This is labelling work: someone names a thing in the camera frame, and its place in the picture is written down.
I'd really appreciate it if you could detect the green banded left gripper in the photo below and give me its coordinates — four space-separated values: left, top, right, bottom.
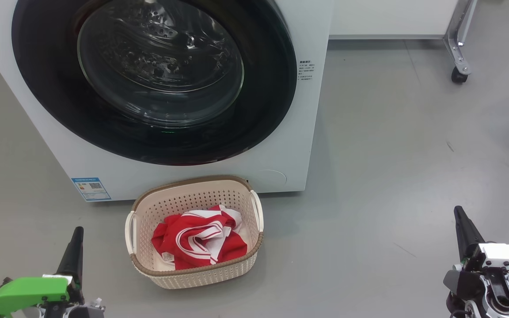
0 227 105 318

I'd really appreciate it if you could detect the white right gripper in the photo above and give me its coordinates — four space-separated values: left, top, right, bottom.
443 205 509 318

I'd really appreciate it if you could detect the red and white garment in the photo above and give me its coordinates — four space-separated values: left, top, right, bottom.
151 204 248 270

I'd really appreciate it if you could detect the cream perforated laundry basket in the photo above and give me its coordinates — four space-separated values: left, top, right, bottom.
125 175 265 290

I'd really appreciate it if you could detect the white washing machine body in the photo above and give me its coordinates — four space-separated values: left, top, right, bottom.
0 0 335 203

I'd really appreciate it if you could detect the blue energy label sticker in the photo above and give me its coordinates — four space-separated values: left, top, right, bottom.
71 177 111 202

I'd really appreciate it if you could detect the metal cart leg with caster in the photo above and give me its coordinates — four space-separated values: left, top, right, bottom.
443 0 478 76

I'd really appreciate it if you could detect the small printed text sticker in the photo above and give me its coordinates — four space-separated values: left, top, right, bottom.
298 60 316 82

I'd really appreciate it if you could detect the white partition board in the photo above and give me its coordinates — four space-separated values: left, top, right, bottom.
329 0 460 40

